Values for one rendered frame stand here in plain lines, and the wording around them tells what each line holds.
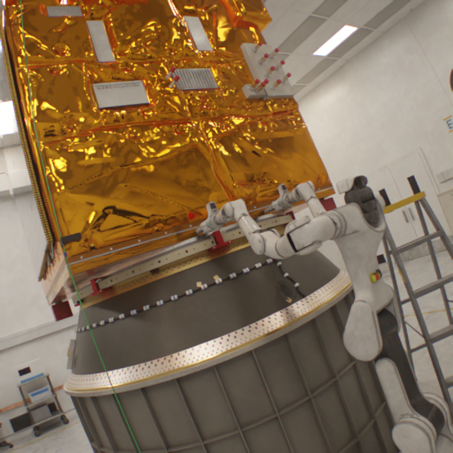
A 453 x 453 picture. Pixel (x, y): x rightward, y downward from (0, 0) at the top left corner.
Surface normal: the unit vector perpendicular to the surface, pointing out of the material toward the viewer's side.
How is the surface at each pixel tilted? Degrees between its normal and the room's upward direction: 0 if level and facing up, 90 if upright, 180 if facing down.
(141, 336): 62
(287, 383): 90
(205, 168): 89
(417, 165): 90
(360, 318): 90
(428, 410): 38
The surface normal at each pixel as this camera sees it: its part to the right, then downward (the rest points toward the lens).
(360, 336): -0.74, 0.21
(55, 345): 0.50, -0.30
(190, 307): -0.14, -0.55
